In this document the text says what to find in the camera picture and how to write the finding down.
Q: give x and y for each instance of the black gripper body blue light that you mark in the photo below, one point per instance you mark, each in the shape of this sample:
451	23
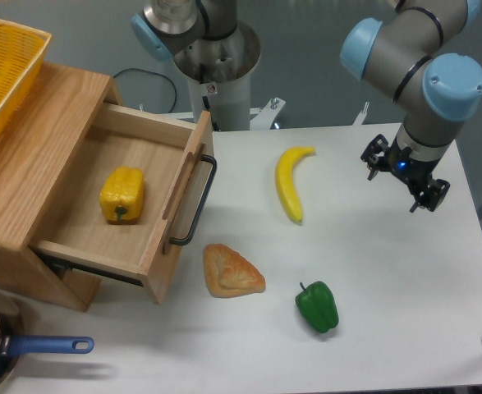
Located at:
413	164

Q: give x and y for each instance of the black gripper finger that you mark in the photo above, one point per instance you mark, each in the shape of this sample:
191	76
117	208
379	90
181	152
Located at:
428	193
375	156

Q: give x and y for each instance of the wooden top drawer black handle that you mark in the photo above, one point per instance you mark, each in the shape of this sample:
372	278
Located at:
176	158

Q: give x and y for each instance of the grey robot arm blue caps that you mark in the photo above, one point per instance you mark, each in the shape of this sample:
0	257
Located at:
402	59

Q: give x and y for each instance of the wooden drawer cabinet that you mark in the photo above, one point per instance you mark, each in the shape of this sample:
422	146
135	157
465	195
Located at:
36	148

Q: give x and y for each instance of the yellow banana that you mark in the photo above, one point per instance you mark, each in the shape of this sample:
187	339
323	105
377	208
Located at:
284	183

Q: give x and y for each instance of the green bell pepper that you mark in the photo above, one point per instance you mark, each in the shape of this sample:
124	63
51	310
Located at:
317	306

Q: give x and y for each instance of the triangular bread pastry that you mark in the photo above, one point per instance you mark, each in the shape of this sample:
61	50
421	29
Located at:
228	274

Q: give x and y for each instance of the yellow bell pepper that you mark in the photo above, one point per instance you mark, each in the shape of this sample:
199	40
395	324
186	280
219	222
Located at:
121	198

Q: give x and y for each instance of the yellow plastic basket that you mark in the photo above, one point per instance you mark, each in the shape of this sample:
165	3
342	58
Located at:
22	51

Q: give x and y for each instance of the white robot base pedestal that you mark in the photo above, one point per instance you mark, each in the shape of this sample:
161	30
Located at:
218	77

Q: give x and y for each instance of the black pan blue handle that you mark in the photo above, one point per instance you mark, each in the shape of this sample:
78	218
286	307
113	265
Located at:
15	342

